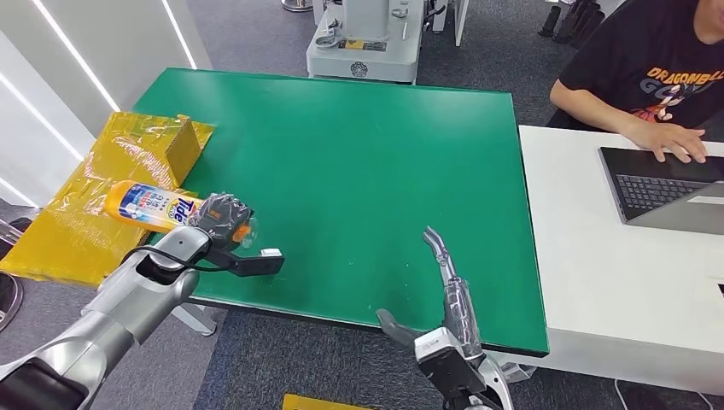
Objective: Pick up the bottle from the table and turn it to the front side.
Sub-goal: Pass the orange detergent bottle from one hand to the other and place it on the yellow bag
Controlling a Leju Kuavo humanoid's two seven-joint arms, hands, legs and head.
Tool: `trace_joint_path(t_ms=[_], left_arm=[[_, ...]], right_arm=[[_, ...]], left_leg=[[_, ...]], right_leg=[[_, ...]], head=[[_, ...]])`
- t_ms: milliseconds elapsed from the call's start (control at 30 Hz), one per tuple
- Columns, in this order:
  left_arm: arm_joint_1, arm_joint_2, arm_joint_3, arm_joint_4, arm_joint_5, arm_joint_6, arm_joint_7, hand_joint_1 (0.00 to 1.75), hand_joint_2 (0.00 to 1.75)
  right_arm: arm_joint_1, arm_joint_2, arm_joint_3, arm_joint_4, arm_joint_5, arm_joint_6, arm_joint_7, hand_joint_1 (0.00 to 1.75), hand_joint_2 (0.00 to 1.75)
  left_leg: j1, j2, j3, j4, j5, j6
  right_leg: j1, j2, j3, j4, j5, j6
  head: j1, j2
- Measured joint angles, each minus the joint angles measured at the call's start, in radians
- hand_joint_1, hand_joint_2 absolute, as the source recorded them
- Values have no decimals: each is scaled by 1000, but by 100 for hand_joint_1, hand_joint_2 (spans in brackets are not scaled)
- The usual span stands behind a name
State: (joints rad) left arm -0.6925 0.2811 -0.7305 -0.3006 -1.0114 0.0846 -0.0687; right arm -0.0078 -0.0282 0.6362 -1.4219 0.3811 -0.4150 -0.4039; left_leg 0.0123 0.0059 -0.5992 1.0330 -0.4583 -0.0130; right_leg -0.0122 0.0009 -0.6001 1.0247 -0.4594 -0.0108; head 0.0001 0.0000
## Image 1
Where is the person's hand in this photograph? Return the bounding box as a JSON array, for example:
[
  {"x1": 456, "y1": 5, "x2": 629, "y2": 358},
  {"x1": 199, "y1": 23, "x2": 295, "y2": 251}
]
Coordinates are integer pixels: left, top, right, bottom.
[{"x1": 628, "y1": 120, "x2": 709, "y2": 165}]

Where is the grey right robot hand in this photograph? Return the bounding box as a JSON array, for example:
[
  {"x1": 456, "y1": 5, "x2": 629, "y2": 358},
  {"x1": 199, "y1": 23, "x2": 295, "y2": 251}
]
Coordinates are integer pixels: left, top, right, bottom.
[{"x1": 376, "y1": 225, "x2": 485, "y2": 360}]

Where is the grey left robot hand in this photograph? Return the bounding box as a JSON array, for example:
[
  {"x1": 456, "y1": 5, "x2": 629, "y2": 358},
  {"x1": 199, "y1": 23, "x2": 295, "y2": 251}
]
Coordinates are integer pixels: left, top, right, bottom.
[{"x1": 189, "y1": 192, "x2": 255, "y2": 254}]

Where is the orange detergent bottle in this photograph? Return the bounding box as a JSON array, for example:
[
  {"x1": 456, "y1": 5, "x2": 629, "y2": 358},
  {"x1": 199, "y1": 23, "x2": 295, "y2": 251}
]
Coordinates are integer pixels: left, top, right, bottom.
[{"x1": 103, "y1": 179, "x2": 260, "y2": 250}]

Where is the dark grey laptop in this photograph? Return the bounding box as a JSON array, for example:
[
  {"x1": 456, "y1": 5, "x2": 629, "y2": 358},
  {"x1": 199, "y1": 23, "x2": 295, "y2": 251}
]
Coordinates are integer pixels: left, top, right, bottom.
[{"x1": 598, "y1": 145, "x2": 724, "y2": 237}]

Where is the white table leg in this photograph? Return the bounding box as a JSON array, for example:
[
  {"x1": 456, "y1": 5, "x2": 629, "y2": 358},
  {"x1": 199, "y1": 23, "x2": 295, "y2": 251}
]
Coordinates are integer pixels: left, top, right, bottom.
[
  {"x1": 169, "y1": 302, "x2": 219, "y2": 338},
  {"x1": 496, "y1": 361, "x2": 537, "y2": 384}
]

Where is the person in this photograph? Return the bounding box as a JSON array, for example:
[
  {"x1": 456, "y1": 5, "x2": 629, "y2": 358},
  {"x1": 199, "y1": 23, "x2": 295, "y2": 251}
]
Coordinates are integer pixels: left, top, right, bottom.
[{"x1": 547, "y1": 0, "x2": 724, "y2": 165}]

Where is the yellow film-wrapped cardboard box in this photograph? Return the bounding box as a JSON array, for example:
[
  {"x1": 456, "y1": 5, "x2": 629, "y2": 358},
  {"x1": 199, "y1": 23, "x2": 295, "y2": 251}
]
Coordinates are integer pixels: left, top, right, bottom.
[{"x1": 0, "y1": 111, "x2": 215, "y2": 288}]

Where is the black equipment pile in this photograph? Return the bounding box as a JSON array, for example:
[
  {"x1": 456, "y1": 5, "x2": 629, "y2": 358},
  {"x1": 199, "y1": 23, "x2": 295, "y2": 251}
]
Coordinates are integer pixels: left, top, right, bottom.
[{"x1": 537, "y1": 0, "x2": 606, "y2": 49}]

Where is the yellow sheet on floor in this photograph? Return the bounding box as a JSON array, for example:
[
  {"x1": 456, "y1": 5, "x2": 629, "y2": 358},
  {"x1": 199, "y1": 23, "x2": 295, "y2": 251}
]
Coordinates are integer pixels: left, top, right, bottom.
[{"x1": 281, "y1": 393, "x2": 369, "y2": 410}]

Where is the grey machine base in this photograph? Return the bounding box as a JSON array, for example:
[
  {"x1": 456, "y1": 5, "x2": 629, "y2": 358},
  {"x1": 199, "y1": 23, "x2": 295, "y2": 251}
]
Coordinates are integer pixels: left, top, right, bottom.
[{"x1": 306, "y1": 0, "x2": 472, "y2": 86}]

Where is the round black floor base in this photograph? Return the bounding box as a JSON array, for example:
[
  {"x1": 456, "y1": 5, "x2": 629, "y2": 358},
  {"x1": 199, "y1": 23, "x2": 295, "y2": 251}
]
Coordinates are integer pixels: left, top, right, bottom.
[{"x1": 0, "y1": 271, "x2": 26, "y2": 333}]

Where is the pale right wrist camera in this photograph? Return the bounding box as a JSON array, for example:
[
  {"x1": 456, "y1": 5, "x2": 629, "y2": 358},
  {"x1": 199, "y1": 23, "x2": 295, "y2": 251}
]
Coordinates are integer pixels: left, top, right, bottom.
[{"x1": 413, "y1": 326, "x2": 488, "y2": 398}]

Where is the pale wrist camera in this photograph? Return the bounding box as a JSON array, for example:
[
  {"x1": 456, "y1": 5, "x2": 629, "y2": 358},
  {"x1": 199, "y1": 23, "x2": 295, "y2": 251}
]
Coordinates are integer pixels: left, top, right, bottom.
[
  {"x1": 413, "y1": 326, "x2": 488, "y2": 398},
  {"x1": 228, "y1": 247, "x2": 286, "y2": 279}
]

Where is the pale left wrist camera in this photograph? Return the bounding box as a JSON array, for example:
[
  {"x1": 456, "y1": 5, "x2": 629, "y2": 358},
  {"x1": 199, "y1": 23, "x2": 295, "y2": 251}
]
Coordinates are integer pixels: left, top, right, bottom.
[{"x1": 228, "y1": 247, "x2": 286, "y2": 279}]

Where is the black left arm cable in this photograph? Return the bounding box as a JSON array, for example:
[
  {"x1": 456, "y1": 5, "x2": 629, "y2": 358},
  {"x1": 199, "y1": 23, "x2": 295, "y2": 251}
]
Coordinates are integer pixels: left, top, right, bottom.
[{"x1": 119, "y1": 245, "x2": 229, "y2": 274}]

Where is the white floor cable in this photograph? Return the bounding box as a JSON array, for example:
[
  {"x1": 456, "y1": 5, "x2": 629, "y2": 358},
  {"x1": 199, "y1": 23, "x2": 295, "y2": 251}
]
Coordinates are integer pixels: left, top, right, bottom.
[{"x1": 613, "y1": 378, "x2": 641, "y2": 410}]

